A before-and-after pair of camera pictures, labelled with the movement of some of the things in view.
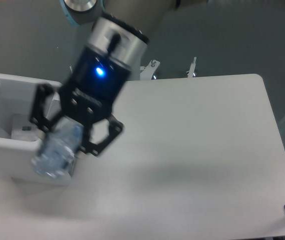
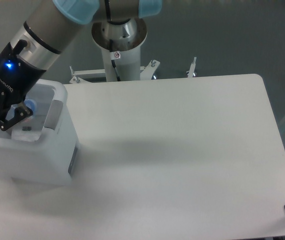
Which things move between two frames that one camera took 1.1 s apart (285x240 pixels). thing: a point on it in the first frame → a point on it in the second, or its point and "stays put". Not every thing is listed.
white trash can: (9, 135) stays put
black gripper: (94, 87) → (8, 80)
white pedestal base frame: (147, 72) stays put
